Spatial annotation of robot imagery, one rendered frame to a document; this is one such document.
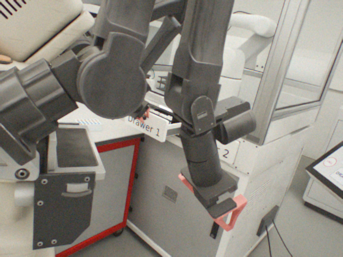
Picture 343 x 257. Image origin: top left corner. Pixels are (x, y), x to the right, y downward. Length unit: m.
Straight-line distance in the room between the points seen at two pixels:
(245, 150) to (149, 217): 0.82
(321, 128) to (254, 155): 3.24
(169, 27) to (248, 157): 0.63
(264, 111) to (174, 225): 0.84
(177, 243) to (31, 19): 1.42
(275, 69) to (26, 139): 0.96
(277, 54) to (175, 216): 1.00
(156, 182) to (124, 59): 1.34
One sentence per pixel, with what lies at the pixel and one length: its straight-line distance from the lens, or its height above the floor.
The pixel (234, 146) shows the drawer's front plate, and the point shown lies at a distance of 1.21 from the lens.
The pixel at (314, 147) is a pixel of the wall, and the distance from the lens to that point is 4.46.
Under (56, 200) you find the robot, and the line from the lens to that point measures 0.53.
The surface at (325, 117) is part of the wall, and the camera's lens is 4.37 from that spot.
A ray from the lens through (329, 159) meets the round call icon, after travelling 1.04.
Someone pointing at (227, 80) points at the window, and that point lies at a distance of 1.24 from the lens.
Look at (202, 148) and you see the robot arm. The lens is 0.43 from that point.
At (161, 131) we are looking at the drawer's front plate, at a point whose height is 0.87.
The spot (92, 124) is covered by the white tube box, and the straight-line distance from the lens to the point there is 1.45.
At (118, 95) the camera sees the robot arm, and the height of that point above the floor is 1.23.
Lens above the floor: 1.30
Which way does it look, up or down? 19 degrees down
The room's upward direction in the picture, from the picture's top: 11 degrees clockwise
